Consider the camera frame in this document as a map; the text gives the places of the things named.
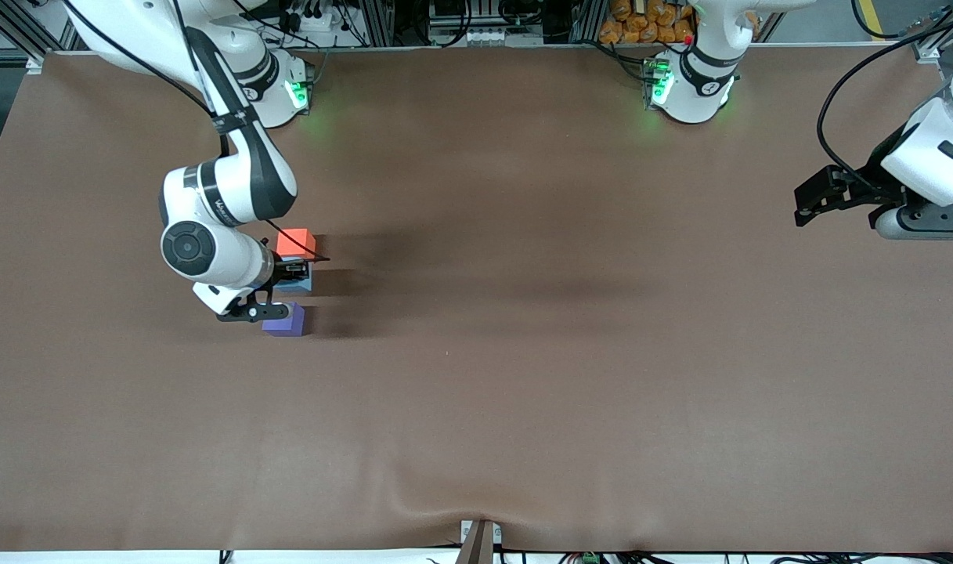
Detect brown table cloth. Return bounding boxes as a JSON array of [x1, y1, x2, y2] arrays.
[[0, 47, 953, 554]]

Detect light blue block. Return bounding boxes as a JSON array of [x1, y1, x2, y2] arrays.
[[276, 254, 315, 294]]

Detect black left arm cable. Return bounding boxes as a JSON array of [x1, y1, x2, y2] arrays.
[[816, 6, 953, 190]]

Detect aluminium frame rail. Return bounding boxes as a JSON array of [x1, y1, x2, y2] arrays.
[[365, 0, 400, 48], [913, 22, 953, 65]]

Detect orange block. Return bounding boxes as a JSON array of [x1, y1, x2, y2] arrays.
[[276, 228, 317, 260]]

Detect thin black cable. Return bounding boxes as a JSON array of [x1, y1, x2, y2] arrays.
[[265, 221, 331, 262]]

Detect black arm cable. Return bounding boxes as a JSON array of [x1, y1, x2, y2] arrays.
[[63, 0, 234, 157], [816, 6, 953, 190]]

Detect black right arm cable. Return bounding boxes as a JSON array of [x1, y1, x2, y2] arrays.
[[63, 0, 234, 157]]

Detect orange bagged items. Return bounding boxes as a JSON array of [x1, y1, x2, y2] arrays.
[[598, 0, 698, 45]]

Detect purple block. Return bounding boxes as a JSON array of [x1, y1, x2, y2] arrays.
[[262, 303, 306, 338]]

